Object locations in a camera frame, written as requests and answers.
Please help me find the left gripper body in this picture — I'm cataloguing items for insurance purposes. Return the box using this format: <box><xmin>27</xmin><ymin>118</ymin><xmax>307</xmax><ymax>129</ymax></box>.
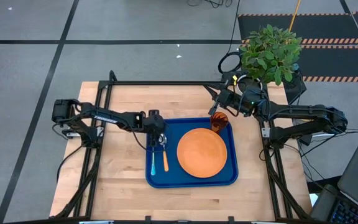
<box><xmin>142</xmin><ymin>108</ymin><xmax>170</xmax><ymax>140</ymax></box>

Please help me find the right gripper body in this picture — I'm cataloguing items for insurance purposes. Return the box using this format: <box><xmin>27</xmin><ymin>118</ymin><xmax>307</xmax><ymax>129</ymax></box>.
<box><xmin>214</xmin><ymin>88</ymin><xmax>261</xmax><ymax>118</ymax></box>

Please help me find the orange faceted plastic cup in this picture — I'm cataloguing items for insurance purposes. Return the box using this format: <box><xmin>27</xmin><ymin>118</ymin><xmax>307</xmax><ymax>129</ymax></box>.
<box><xmin>209</xmin><ymin>111</ymin><xmax>230</xmax><ymax>134</ymax></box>

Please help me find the spoon with orange handle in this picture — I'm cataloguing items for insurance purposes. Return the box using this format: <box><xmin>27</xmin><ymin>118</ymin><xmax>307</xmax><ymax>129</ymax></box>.
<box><xmin>159</xmin><ymin>133</ymin><xmax>170</xmax><ymax>173</ymax></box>

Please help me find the fork with blue handle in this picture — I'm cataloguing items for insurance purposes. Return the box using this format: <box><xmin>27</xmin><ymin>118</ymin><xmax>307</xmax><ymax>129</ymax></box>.
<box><xmin>150</xmin><ymin>146</ymin><xmax>157</xmax><ymax>177</ymax></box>

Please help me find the orange round plate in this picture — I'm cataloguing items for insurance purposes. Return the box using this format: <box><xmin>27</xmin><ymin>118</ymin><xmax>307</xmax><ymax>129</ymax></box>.
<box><xmin>176</xmin><ymin>128</ymin><xmax>229</xmax><ymax>179</ymax></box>

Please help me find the blue plastic tray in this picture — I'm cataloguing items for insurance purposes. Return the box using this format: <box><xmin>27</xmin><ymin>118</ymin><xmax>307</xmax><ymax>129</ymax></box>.
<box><xmin>145</xmin><ymin>116</ymin><xmax>239</xmax><ymax>189</ymax></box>

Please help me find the white plant pot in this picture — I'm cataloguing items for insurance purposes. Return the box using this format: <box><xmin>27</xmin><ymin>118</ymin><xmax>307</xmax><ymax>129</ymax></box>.
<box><xmin>234</xmin><ymin>73</ymin><xmax>264</xmax><ymax>96</ymax></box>

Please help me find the green leafy plant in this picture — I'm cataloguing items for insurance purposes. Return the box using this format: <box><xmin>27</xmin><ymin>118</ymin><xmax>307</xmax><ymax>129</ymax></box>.
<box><xmin>239</xmin><ymin>24</ymin><xmax>303</xmax><ymax>87</ymax></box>

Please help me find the yellow pole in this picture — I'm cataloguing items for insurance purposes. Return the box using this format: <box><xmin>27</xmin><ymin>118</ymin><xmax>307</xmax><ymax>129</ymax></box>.
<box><xmin>288</xmin><ymin>0</ymin><xmax>303</xmax><ymax>32</ymax></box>

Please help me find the black hazard-striped floor mat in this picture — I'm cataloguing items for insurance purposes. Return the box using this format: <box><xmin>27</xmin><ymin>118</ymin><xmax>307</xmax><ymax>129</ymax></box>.
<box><xmin>237</xmin><ymin>11</ymin><xmax>358</xmax><ymax>84</ymax></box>

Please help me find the black coiled cable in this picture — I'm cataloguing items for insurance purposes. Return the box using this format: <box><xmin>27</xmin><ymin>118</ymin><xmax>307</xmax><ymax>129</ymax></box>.
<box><xmin>217</xmin><ymin>50</ymin><xmax>244</xmax><ymax>75</ymax></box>

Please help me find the black aluminium table frame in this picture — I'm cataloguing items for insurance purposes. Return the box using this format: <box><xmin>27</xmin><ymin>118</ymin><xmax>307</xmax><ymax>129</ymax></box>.
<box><xmin>50</xmin><ymin>70</ymin><xmax>315</xmax><ymax>224</ymax></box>

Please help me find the black hanging cable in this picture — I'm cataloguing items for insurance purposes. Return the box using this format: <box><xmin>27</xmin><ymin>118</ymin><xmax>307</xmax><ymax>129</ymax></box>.
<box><xmin>227</xmin><ymin>0</ymin><xmax>242</xmax><ymax>54</ymax></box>

